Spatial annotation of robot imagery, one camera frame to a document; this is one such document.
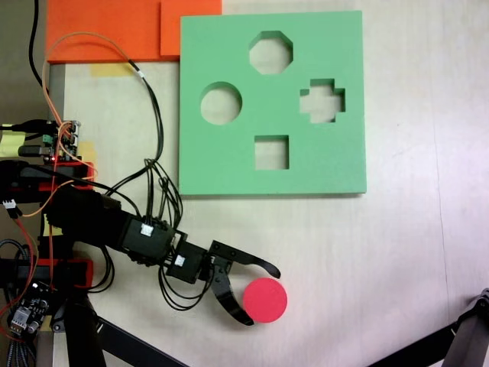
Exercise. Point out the yellow tape under arm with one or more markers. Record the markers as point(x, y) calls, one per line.
point(47, 229)

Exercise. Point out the small yellow tape piece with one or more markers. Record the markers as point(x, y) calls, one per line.
point(87, 147)

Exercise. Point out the large orange foam block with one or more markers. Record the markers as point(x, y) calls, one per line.
point(95, 23)

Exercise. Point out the small black converter circuit board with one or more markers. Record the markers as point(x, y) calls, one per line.
point(26, 309)

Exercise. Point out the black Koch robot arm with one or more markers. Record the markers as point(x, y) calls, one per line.
point(95, 225)

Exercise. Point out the long yellow tape strip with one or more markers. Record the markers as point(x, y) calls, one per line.
point(109, 70)

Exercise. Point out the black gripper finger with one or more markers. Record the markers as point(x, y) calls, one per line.
point(229, 254)
point(225, 294)

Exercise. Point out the red table clamp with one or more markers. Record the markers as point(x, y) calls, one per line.
point(89, 168)
point(88, 273)

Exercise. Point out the green shape-hole board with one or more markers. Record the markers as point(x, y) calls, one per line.
point(214, 160)

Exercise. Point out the motor controller circuit board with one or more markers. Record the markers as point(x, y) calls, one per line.
point(70, 141)

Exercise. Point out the notched grey-black tripod leg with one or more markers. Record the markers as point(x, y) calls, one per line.
point(470, 329)

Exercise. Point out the red cylinder block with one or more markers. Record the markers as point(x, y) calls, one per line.
point(267, 302)

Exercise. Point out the yellow sticky note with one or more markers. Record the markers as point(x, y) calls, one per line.
point(11, 143)

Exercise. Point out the black tripod leg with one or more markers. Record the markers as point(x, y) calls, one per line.
point(82, 336)

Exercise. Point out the small orange foam block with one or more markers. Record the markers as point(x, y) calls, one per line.
point(191, 26)

